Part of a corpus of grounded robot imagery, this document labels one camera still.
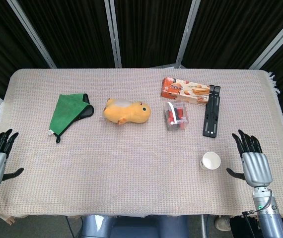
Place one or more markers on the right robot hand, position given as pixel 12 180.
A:
pixel 257 168

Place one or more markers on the yellow plush duck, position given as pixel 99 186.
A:
pixel 129 111

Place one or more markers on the black folding stand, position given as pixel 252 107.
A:
pixel 212 111

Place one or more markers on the clear box of red-black parts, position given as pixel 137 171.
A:
pixel 176 116

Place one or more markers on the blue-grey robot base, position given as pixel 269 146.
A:
pixel 131 226

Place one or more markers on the green cloth with black trim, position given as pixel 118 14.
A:
pixel 68 109

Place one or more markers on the white floral paper cup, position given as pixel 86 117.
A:
pixel 211 161

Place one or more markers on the beige shoe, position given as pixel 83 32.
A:
pixel 222 223

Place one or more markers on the orange biscuit box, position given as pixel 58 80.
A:
pixel 183 90

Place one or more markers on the beige woven tablecloth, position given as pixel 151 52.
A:
pixel 131 168

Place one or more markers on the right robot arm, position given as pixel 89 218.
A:
pixel 271 223

